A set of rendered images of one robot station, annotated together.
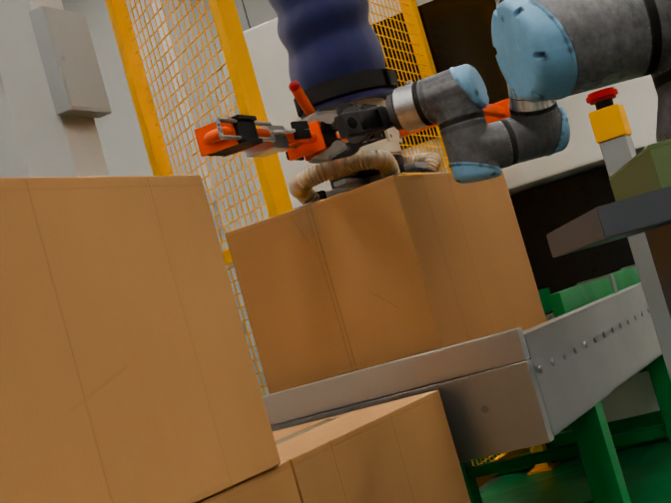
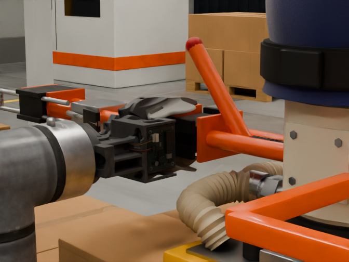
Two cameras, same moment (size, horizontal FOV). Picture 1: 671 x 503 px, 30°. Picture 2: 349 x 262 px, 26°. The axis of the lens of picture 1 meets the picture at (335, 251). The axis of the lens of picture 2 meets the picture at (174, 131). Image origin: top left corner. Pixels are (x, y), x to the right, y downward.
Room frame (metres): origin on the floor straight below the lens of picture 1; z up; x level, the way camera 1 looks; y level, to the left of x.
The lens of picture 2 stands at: (2.86, -0.95, 1.27)
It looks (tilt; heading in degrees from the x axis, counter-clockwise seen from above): 11 degrees down; 113
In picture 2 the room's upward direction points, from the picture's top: straight up
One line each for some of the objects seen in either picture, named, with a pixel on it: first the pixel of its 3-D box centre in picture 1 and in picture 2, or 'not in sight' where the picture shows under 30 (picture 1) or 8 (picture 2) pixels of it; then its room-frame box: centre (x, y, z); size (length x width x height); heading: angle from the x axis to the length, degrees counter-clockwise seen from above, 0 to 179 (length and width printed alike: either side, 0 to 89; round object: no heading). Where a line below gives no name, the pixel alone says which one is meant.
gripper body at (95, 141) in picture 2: (373, 120); (120, 149); (2.45, -0.14, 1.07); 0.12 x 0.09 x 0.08; 66
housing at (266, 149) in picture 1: (265, 141); (99, 116); (2.31, 0.07, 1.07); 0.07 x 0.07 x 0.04; 67
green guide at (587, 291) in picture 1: (638, 279); not in sight; (3.68, -0.83, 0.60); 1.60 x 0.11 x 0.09; 156
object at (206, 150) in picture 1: (226, 137); (52, 102); (2.19, 0.13, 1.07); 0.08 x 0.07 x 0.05; 157
